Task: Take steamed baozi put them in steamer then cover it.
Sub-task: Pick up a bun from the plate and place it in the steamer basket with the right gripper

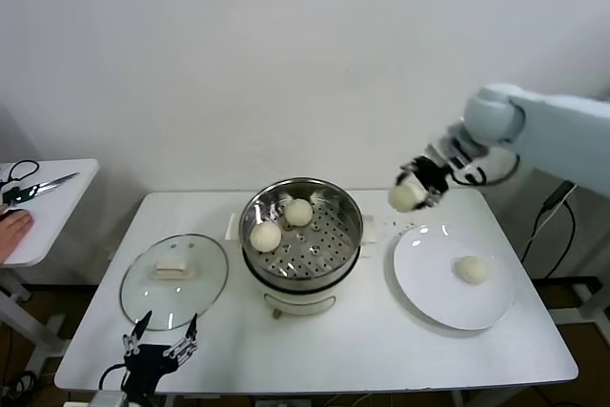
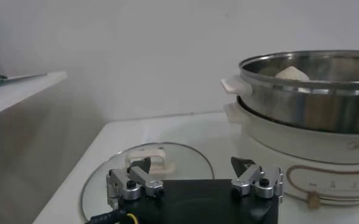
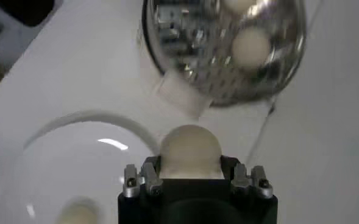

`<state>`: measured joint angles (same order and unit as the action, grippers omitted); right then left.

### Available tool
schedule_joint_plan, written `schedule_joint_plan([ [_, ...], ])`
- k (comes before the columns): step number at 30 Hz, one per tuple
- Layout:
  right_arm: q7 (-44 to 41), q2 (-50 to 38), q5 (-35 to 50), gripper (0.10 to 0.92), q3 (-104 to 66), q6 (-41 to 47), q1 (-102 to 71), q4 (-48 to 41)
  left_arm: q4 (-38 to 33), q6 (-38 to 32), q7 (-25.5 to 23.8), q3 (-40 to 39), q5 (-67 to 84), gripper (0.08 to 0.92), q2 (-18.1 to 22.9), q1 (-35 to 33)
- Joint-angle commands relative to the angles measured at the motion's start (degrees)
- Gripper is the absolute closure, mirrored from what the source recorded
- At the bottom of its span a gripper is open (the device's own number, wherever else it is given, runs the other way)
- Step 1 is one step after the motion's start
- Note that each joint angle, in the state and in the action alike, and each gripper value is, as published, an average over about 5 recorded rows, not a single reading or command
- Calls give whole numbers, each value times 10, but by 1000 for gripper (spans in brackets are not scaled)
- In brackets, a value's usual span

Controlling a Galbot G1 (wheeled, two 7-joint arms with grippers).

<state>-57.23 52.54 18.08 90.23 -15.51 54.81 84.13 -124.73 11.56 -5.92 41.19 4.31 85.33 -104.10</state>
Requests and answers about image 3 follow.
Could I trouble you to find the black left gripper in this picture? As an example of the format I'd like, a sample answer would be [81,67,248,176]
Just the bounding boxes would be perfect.
[0,0,55,27]

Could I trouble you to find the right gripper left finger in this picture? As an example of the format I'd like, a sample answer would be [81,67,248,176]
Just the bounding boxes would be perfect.
[123,155,163,198]

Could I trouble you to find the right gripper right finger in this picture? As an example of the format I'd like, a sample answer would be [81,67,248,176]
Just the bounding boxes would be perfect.
[220,155,274,199]

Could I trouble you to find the white steamed baozi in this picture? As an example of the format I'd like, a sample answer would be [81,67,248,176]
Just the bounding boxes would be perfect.
[158,124,226,180]
[221,0,258,15]
[54,196,102,224]
[230,26,273,69]

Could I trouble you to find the perforated steel steamer basket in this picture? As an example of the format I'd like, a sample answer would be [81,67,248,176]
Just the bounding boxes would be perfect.
[141,0,308,108]

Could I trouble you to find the large white plate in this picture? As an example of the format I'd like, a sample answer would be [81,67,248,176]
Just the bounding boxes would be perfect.
[0,110,161,224]

